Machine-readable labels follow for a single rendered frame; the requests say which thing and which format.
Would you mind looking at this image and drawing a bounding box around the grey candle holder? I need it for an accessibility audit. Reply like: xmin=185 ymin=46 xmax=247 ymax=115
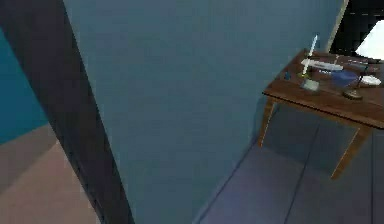
xmin=301 ymin=77 xmax=320 ymax=93

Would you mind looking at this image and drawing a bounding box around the white candle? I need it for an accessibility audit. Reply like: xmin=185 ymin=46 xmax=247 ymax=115
xmin=301 ymin=34 xmax=319 ymax=76

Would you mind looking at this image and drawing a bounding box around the brown wooden table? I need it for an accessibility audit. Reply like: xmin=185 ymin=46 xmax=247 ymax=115
xmin=257 ymin=48 xmax=384 ymax=180

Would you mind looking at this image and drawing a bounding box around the blue book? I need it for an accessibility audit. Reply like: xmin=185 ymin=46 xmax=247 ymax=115
xmin=331 ymin=70 xmax=360 ymax=88

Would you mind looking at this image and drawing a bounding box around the brass round lamp base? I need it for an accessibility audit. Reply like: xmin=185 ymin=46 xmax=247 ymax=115
xmin=343 ymin=89 xmax=364 ymax=101

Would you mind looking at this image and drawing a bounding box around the white dish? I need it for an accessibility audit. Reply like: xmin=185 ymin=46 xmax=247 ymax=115
xmin=361 ymin=75 xmax=382 ymax=86

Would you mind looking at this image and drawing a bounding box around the dark window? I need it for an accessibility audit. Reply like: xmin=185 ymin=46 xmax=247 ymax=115
xmin=329 ymin=0 xmax=384 ymax=57

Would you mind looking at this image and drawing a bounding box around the white lamp shade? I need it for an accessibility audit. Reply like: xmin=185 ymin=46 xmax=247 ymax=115
xmin=355 ymin=19 xmax=384 ymax=61

